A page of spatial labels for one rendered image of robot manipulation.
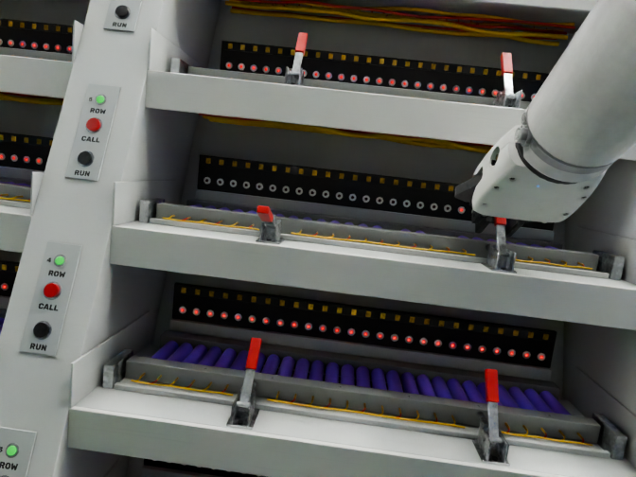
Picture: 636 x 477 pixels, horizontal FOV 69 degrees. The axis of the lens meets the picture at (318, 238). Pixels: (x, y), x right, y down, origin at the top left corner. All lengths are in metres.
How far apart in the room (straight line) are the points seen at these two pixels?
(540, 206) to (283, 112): 0.31
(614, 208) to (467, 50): 0.37
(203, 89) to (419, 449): 0.48
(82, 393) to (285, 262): 0.26
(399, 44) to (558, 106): 0.51
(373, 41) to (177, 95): 0.39
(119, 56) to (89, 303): 0.31
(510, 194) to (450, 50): 0.44
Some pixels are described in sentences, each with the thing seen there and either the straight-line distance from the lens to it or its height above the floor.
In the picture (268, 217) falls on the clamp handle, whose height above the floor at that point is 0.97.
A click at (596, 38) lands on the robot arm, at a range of 0.36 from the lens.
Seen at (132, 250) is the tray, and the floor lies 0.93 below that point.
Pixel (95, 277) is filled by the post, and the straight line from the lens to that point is 0.57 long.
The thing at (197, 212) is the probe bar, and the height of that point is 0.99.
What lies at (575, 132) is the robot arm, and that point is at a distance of 0.40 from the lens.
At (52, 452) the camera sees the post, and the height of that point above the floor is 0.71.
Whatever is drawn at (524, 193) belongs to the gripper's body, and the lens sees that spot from 0.49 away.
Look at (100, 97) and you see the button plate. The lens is 0.64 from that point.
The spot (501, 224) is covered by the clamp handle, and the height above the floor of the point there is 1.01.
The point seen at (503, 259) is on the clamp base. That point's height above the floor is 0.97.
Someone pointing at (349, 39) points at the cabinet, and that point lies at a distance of 0.87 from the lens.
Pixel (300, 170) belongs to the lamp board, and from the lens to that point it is 0.70.
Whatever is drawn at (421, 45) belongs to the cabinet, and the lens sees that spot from 0.88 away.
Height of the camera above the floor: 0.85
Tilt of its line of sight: 12 degrees up
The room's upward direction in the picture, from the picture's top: 8 degrees clockwise
